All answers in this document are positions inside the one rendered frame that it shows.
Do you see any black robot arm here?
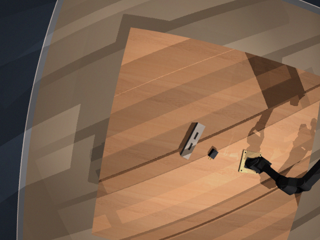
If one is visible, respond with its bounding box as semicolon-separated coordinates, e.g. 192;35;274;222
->
244;156;320;195

